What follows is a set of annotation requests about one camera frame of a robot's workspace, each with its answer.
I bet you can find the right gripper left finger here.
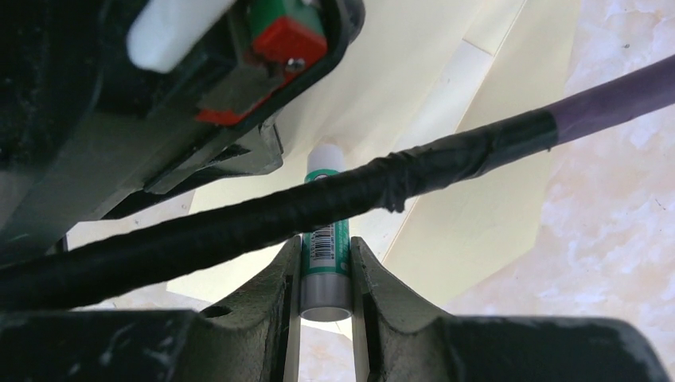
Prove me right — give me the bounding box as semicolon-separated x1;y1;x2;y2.
1;237;301;381

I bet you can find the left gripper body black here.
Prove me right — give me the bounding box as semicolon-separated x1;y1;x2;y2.
1;1;365;264

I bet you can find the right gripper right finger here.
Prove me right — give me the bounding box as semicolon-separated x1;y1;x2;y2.
350;237;669;381

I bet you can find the glue stick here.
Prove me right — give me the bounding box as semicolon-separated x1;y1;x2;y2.
298;143;353;322

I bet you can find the yellow envelope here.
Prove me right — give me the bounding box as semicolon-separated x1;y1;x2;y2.
65;0;581;338

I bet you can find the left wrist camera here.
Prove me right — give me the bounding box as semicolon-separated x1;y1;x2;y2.
127;0;234;73

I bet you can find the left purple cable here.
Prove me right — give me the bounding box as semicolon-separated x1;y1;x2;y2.
0;55;675;312

